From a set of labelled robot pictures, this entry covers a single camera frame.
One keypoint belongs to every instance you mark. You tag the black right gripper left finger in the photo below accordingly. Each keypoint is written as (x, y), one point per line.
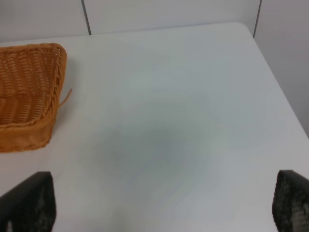
(30, 206)

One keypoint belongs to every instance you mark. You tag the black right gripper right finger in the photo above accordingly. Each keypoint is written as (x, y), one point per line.
(290, 207)

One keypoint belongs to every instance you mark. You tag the orange wicker basket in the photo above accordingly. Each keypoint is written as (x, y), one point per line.
(31, 81)

